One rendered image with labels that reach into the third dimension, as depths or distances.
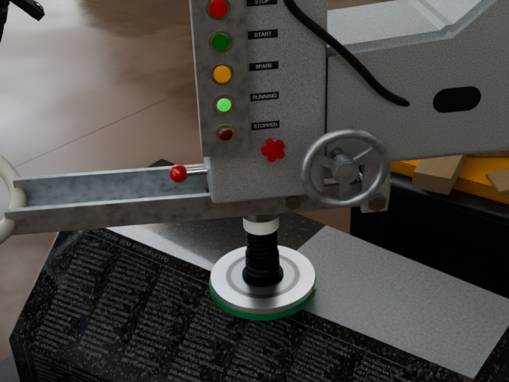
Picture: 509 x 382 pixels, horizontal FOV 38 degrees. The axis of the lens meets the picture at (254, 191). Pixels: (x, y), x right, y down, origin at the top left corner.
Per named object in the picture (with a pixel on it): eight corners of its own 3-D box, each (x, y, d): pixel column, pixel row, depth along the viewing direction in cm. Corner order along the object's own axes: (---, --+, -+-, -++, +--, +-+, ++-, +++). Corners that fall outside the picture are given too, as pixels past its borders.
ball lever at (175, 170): (213, 173, 128) (211, 157, 127) (214, 182, 125) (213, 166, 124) (169, 177, 127) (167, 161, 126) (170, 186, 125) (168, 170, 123)
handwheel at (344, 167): (372, 178, 132) (376, 101, 124) (388, 207, 123) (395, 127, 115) (290, 186, 130) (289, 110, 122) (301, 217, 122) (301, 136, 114)
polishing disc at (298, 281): (232, 241, 160) (232, 236, 160) (326, 258, 154) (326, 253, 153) (194, 301, 143) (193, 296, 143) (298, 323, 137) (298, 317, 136)
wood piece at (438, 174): (430, 155, 211) (432, 139, 208) (465, 161, 207) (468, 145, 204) (411, 187, 196) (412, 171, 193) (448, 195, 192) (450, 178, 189)
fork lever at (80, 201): (366, 164, 150) (367, 142, 147) (395, 214, 133) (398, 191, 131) (20, 190, 141) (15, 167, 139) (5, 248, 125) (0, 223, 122)
